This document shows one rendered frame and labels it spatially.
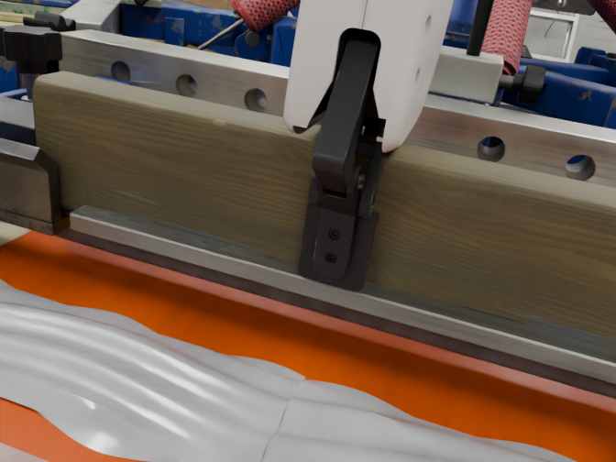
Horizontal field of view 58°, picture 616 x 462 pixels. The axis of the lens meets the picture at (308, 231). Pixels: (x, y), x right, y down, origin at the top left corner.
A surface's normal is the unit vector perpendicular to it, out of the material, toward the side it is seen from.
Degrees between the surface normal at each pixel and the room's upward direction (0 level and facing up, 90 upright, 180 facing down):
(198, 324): 0
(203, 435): 32
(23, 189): 90
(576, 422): 0
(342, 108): 53
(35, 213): 90
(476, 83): 90
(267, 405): 27
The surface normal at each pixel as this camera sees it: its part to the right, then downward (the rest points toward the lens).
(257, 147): -0.30, 0.38
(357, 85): -0.16, -0.22
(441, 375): 0.13, -0.89
